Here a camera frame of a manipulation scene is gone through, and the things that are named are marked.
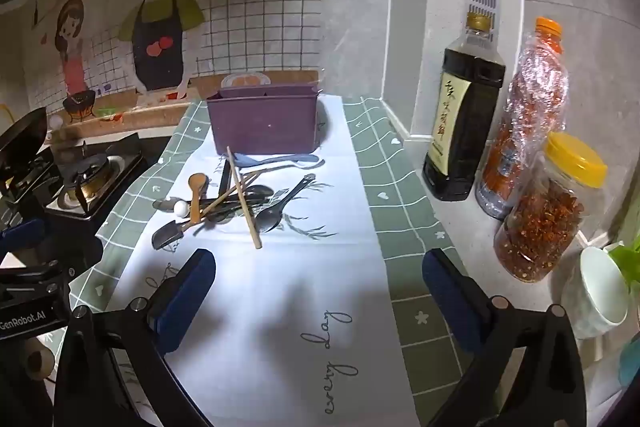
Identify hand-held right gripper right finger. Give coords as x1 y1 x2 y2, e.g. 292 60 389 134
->
421 248 587 427

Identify metal spoon with looped handle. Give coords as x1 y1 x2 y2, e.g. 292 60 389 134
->
255 174 317 234

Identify orange cap chili bottle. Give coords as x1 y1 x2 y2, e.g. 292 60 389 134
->
475 17 571 220

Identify brown tape roll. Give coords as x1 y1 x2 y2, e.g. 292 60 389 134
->
15 338 57 383

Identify dark soy sauce bottle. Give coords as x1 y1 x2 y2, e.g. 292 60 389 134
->
422 12 507 202

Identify shiny black object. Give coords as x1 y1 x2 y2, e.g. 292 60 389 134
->
0 107 49 204

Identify white printed table mat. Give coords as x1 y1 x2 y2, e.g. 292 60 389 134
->
107 94 421 427

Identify white-tipped utensil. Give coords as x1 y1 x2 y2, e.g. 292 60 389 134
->
172 200 201 223

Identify white cup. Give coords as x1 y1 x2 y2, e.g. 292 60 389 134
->
560 247 632 340

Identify blue plastic spoon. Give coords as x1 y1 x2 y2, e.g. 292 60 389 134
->
234 153 325 170

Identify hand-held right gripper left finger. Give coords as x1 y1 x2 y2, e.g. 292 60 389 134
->
52 248 217 427

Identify wooden spoon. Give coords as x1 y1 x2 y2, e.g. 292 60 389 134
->
188 173 209 226

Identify purple utensil holder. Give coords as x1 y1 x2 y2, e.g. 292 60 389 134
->
206 82 321 156

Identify yellow lid chili jar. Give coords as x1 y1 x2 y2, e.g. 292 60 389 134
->
494 132 608 283

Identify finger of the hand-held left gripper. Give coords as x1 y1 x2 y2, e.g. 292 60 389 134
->
0 223 104 303
0 218 47 258

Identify green plant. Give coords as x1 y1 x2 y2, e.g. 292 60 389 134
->
607 237 640 303

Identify black spatula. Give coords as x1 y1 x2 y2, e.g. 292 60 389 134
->
151 219 187 251

